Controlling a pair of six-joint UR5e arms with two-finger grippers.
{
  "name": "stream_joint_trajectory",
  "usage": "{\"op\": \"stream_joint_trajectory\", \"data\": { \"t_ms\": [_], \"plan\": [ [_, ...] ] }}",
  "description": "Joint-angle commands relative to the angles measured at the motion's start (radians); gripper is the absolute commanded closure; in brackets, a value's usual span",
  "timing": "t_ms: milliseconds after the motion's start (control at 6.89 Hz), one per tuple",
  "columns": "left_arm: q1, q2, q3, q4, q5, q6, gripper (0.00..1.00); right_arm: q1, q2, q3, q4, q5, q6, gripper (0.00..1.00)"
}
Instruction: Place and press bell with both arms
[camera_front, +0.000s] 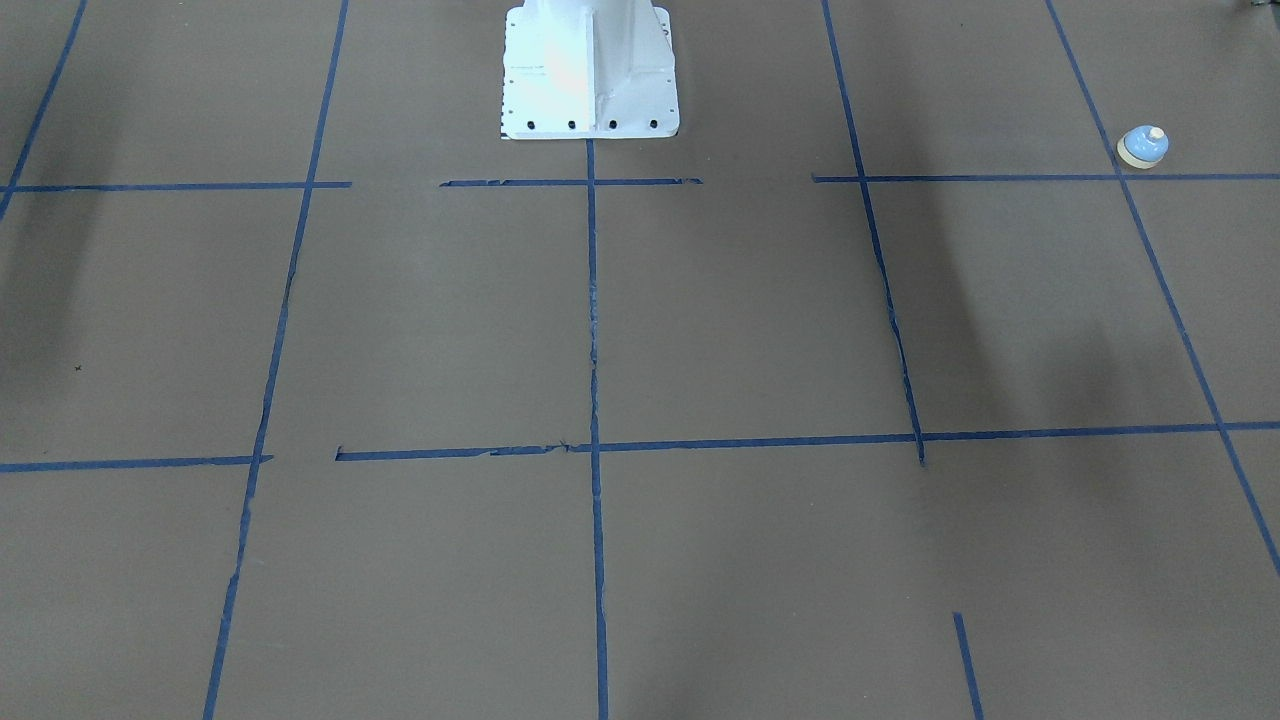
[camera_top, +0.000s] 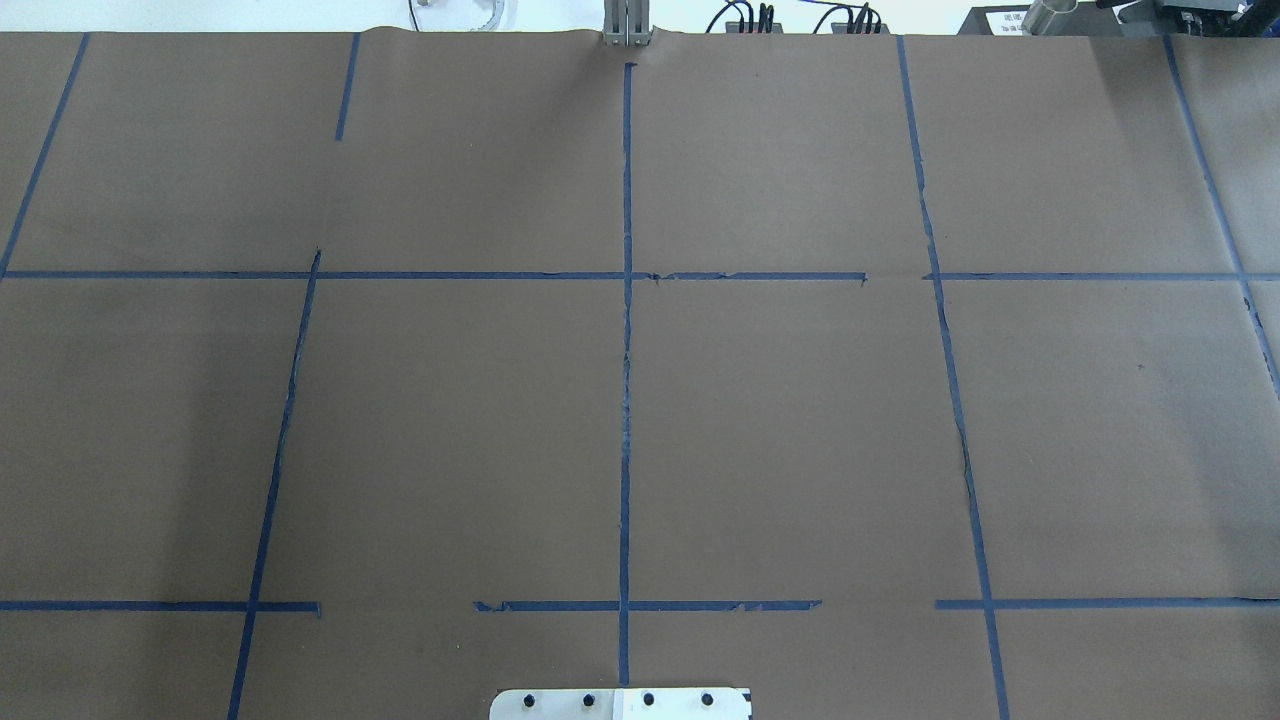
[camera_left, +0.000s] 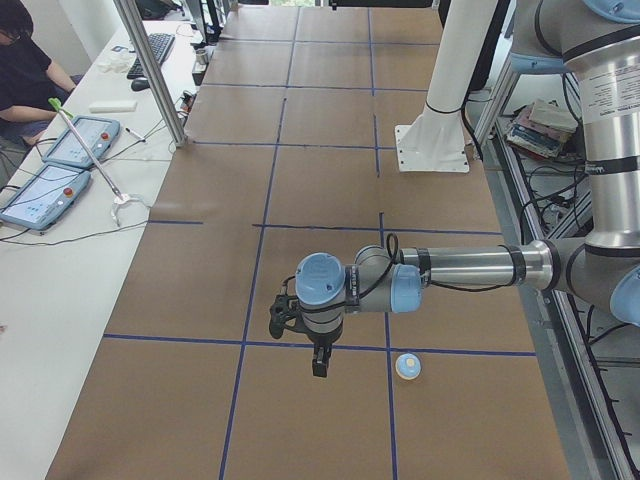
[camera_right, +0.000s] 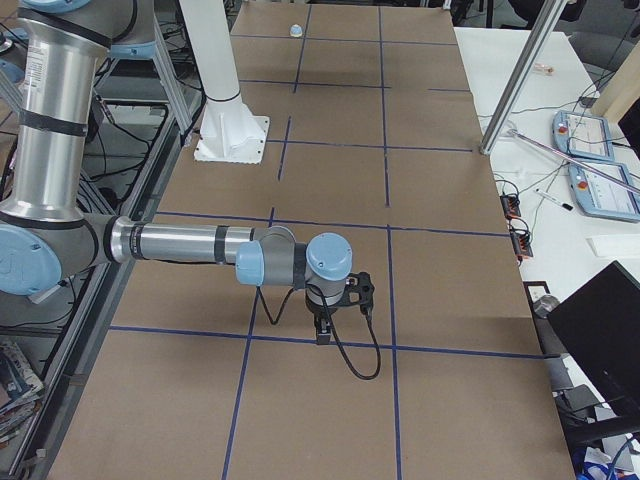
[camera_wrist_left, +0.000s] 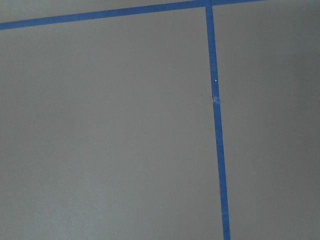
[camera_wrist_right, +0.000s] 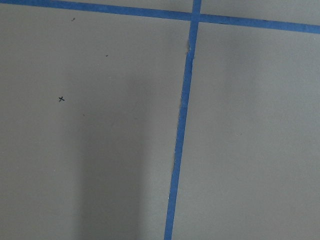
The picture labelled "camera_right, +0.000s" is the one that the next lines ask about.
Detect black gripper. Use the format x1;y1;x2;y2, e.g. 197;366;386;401
305;295;338;345

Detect blue cream call bell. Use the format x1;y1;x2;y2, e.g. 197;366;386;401
289;24;303;38

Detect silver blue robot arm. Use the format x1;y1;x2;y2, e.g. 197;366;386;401
1;1;354;344

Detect lower orange black connector box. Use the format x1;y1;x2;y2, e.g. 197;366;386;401
509;228;533;260

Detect orange black connector box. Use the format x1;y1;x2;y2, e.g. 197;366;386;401
509;228;533;260
500;193;521;220

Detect silver metal cylinder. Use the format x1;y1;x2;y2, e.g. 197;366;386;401
532;294;560;319

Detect upper orange black connector box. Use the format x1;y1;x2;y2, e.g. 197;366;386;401
500;193;521;220

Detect black marker pen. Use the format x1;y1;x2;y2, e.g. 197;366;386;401
535;189;574;211

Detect black monitor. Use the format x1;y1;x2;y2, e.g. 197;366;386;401
548;261;639;416

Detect metal grabber stick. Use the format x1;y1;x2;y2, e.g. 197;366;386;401
506;129;640;195

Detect lower blue teach pendant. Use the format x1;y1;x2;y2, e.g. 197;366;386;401
568;164;639;223

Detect blue teach pendant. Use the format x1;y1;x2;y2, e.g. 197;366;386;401
552;110;615;162
568;164;639;223

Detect stack of books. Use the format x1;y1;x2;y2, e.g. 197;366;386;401
1;337;44;448

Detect white foam block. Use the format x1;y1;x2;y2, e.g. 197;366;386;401
587;235;640;258

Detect upper blue teach pendant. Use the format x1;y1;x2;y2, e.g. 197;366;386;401
552;110;615;162

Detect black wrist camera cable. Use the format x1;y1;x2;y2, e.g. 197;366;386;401
255;285;382;381

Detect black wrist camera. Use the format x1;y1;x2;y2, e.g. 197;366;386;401
344;272;375;315

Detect white camera pole with base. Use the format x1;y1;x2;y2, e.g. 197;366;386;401
180;0;270;164

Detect aluminium side frame rail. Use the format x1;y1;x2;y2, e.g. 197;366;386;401
1;99;182;479

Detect aluminium frame post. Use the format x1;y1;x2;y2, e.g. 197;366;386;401
479;0;567;155

